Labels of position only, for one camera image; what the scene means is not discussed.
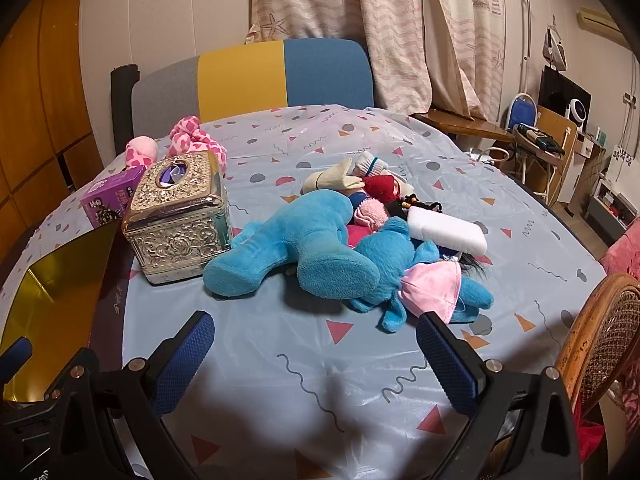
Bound grey shelf unit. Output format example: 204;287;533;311
585;179;632;233

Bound purple cardboard box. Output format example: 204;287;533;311
80;166;147;232

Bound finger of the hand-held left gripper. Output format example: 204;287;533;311
0;336;34;386

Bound beige sock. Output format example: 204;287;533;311
301;158;368;195

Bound black monitor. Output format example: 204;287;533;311
539;64;593;122

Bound grey yellow blue chair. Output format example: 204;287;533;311
131;39;376;123

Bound blue folding chair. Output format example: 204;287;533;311
507;92;538;128

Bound red cloth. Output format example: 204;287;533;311
572;400;607;453

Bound pink spotted plush toy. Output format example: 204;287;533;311
167;115;228;173

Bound light blue patterned tablecloth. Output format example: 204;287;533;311
0;104;608;480

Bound pink blanket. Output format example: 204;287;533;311
599;232;640;281

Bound large blue plush toy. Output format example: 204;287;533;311
202;191;382;311

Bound pink knit pompom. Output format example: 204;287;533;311
353;198;388;227

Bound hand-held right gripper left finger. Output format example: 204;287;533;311
50;311;216;480

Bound white garment steamer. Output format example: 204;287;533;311
542;24;570;68

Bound white standing pole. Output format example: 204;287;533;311
521;0;552;97

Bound dark red gold-lined box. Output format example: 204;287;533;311
0;217;131;403

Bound rattan chair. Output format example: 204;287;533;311
554;271;640;416

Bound black beaded hair wig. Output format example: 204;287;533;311
395;194;496;278

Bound cream patterned curtain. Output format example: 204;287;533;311
245;0;508;122

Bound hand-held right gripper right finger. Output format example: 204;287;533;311
416;311;583;480

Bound black upright post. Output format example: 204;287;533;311
111;64;140;158

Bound white round device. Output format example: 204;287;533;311
564;99;592;130

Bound wooden side table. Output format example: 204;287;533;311
412;111;516;142

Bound black green tool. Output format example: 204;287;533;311
515;122;566;157

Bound pink face mask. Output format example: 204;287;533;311
399;263;463;324

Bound wooden wardrobe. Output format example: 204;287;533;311
0;0;108;261

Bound red knit sock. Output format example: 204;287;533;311
361;174;402;202

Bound magenta cloth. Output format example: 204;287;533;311
344;224;373;248

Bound white knit hat blue stripes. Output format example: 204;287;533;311
353;150;390;177

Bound wall air conditioner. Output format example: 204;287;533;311
576;6;628;40

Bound silver ornate tissue box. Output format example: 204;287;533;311
122;150;232;286

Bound blue and white tissue packet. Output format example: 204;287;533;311
406;206;489;256

